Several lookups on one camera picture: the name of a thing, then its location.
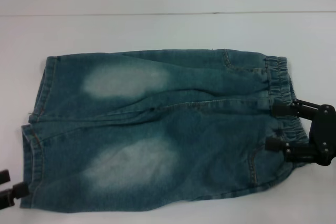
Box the blue denim shorts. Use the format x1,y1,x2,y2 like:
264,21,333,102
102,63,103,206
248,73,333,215
20,48,317,214

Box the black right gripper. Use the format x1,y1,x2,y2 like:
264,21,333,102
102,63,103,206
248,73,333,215
265,99,336,167

